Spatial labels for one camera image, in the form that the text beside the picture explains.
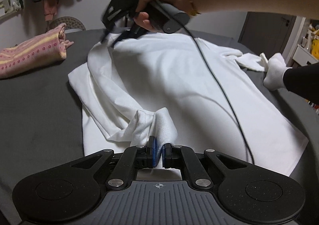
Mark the pink hanging garment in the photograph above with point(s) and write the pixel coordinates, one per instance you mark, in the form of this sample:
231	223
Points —
50	9

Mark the pink striped folded garment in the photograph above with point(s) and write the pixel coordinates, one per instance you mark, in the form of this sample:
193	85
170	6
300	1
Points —
42	50

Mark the dark brown door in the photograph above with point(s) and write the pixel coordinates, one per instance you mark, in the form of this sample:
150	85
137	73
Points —
266	32

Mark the white shelf unit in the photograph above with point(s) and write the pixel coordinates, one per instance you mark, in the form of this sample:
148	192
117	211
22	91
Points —
298	47

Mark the white sock foot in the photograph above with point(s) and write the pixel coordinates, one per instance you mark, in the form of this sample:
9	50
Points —
278	74

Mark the white garment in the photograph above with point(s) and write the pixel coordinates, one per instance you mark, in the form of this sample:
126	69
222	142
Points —
181	91

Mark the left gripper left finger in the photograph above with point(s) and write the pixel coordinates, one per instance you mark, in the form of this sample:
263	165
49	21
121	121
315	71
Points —
125	166

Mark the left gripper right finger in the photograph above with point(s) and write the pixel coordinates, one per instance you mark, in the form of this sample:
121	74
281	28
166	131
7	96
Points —
186	161

